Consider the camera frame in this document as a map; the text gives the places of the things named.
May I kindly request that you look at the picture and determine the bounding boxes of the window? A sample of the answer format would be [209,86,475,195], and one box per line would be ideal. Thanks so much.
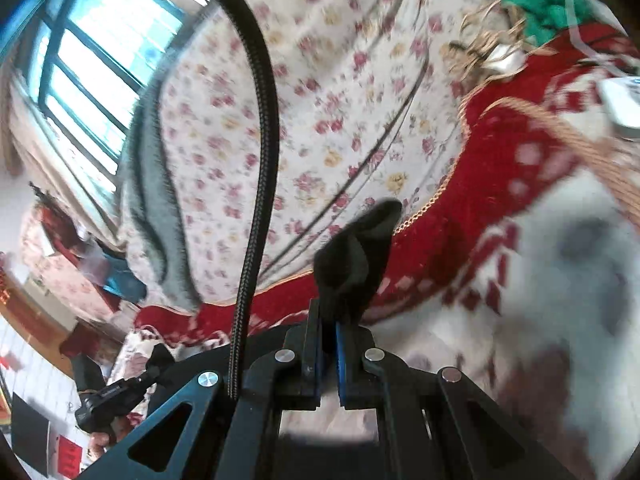
[0,0,211,181]

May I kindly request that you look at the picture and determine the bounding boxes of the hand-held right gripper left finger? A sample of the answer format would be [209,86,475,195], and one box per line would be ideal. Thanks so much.
[75,297,323,480]

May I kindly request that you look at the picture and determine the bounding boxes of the red white plush blanket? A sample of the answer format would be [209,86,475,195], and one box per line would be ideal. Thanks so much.
[135,25,640,480]

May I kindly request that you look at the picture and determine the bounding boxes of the black pants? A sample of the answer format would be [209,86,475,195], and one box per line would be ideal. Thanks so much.
[314,199,404,323]

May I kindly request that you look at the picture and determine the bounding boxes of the white remote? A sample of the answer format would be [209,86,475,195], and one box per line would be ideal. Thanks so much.
[597,75,640,138]

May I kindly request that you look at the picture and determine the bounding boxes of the grey-green fleece jacket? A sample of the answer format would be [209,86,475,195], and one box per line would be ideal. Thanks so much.
[116,80,203,311]

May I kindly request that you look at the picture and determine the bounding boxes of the green cloth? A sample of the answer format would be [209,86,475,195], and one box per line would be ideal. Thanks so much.
[502,0,596,46]

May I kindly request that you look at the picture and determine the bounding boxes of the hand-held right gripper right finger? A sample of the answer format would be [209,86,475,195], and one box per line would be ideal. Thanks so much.
[335,322,568,480]

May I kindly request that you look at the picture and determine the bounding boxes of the floral bedsheet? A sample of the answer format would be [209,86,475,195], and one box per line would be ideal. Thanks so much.
[120,0,526,306]

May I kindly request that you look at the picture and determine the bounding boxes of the black braided cable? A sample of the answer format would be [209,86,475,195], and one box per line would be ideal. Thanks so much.
[202,0,280,402]

